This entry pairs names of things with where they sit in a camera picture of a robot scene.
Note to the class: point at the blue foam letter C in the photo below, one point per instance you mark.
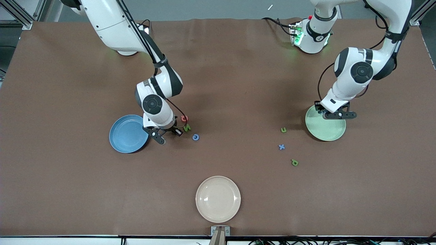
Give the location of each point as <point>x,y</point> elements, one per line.
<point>196,135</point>

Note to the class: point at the brown table cover sheet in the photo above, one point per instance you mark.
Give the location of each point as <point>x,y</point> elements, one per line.
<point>238,68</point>

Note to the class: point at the aluminium frame profile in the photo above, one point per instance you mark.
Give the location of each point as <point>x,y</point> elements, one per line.
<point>416,21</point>
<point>27,24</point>

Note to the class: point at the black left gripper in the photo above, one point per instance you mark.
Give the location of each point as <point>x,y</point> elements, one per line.
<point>320,108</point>

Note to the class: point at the blue foam letter x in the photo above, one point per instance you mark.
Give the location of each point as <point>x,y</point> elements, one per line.
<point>281,147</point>

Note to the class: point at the blue plate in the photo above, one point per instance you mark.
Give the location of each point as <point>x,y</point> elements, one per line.
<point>127,136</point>

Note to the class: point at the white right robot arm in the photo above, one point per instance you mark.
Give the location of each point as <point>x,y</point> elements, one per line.
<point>112,23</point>

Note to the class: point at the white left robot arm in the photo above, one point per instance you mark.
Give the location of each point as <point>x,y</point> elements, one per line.
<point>361,71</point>

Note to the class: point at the red foam letter Q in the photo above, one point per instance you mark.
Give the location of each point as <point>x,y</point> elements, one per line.
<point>186,118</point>

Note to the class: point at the light green plate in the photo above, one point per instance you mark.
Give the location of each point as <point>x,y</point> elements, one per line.
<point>327,131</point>

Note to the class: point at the green foam letter p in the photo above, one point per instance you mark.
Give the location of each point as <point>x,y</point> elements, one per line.
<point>293,161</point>

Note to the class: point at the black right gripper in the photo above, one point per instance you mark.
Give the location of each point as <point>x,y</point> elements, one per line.
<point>172,128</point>

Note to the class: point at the cream plate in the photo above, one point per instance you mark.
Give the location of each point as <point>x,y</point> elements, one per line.
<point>218,199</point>

